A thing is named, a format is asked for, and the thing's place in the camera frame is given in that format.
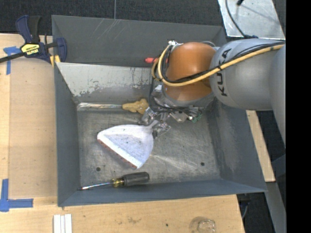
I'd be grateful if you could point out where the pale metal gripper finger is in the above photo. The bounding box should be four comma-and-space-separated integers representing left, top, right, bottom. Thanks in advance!
138, 107, 157, 127
152, 120, 172, 140

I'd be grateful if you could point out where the clear glass cup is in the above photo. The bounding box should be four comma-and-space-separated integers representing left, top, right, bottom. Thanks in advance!
189, 216, 217, 233

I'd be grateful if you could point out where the grey metal bin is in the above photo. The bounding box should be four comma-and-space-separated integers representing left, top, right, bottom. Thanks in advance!
51, 15, 268, 207

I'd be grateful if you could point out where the black and yellow screwdriver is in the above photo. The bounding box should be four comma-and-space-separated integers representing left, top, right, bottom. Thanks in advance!
77, 171, 150, 191

